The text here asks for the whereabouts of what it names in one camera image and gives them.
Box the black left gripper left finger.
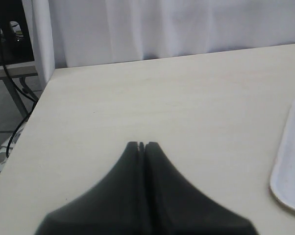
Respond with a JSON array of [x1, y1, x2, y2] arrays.
[[36, 142, 145, 235]]

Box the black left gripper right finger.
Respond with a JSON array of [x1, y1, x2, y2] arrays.
[[144, 142, 258, 235]]

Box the white plastic tray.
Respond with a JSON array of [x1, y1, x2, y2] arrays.
[[270, 100, 295, 211]]

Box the grey metal side table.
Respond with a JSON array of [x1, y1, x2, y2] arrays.
[[0, 61, 38, 118]]

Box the white backdrop curtain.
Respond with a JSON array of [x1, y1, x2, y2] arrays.
[[23, 0, 295, 86]]

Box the black cable beside table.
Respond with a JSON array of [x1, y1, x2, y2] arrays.
[[0, 24, 39, 159]]

